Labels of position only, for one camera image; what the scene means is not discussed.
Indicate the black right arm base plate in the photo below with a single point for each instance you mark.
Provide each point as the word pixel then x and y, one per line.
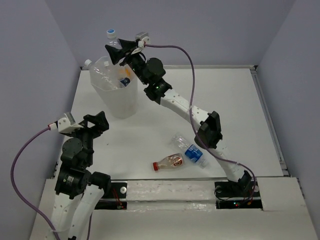
pixel 228 198

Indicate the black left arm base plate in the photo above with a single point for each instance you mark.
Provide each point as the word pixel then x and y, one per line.
pixel 116 198

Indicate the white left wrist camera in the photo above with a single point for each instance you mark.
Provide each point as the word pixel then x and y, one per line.
pixel 66 124

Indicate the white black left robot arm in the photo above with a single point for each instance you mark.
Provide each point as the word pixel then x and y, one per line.
pixel 77 190

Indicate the white octagonal plastic bin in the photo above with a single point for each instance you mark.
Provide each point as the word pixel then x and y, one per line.
pixel 122 103

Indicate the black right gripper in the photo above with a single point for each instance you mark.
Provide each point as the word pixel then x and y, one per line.
pixel 116 54

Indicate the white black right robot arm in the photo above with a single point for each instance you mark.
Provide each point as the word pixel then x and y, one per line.
pixel 205 125

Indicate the clear crushed bottle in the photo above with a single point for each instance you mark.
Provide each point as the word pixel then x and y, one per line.
pixel 112 39

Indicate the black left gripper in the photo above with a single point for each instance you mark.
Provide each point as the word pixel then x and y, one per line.
pixel 101 124

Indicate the blue label water bottle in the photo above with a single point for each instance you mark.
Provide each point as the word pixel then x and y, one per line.
pixel 189 150

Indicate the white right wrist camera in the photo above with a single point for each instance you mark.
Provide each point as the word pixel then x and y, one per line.
pixel 142 39

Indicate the red cap tea bottle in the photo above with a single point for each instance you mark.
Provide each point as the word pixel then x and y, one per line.
pixel 170 162

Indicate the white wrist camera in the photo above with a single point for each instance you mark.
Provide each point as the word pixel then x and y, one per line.
pixel 142 39
pixel 66 124

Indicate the orange juice bottle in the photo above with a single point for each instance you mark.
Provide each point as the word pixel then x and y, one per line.
pixel 124 76

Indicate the clear bottle white cap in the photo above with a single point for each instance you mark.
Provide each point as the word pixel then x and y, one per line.
pixel 114 84

